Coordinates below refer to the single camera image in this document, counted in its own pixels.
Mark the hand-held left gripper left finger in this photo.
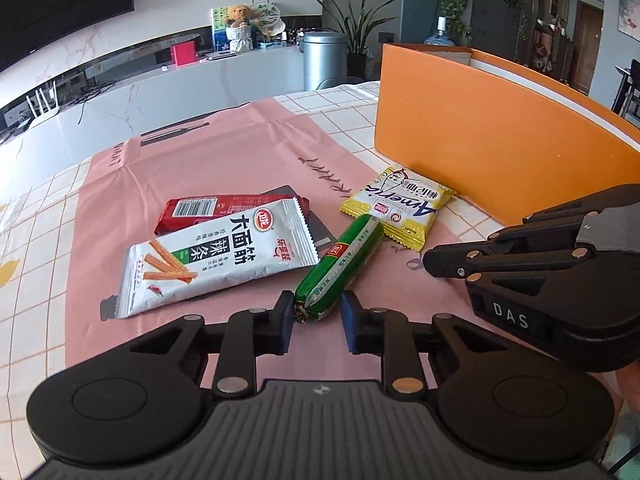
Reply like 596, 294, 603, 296
127, 290, 296, 401

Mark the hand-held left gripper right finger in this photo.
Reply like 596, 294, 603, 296
341, 292, 501, 401

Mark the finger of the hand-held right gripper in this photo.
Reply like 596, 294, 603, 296
521, 184, 640, 227
422, 214, 592, 283

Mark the green sausage stick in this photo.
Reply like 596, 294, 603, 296
293, 214, 385, 323

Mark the orange cardboard box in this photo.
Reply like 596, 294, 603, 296
374, 42, 640, 228

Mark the person's right forearm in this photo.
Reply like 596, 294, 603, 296
614, 364, 640, 413

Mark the yellow snack packet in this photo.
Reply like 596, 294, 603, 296
340, 165, 457, 252

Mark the white spicy strips packet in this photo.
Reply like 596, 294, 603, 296
116, 197, 321, 320

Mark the black card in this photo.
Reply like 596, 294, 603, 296
265, 185, 338, 261

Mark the black chair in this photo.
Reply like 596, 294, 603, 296
612, 59, 640, 121

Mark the dark red bar packet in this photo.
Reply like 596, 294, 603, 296
153, 194, 281, 237

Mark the brown wooden door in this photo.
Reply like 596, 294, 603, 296
572, 2, 603, 93

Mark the grey cabinet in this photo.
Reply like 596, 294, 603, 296
467, 0, 526, 63

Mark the blue water bottle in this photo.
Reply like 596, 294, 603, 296
424, 16, 463, 47

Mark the snake plant in black pot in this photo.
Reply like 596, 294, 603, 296
310, 0, 403, 81

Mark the silver trash can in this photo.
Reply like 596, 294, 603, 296
299, 31, 349, 92

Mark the checkered tablecloth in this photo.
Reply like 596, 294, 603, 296
0, 80, 506, 461

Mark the white marble tv console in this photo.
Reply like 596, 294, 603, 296
0, 42, 311, 161

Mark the red box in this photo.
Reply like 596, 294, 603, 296
170, 42, 197, 66

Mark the teddy bear in white basket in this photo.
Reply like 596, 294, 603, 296
223, 4, 253, 53

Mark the picture card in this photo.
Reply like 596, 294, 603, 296
210, 7, 231, 51

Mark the round paper fan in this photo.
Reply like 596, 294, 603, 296
248, 1, 283, 36

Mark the white router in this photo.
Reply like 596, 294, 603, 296
25, 80, 63, 131

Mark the black television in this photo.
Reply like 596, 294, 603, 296
0, 0, 136, 73

